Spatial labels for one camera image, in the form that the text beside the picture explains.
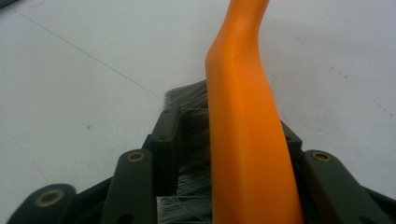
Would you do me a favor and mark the orange brush with grey bristles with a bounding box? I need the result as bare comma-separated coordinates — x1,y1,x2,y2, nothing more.
156,0,305,224

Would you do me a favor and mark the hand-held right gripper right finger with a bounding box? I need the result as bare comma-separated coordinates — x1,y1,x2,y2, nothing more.
279,119,304,166

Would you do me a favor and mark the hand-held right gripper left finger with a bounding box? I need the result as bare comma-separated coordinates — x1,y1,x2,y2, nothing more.
142,107,184,198

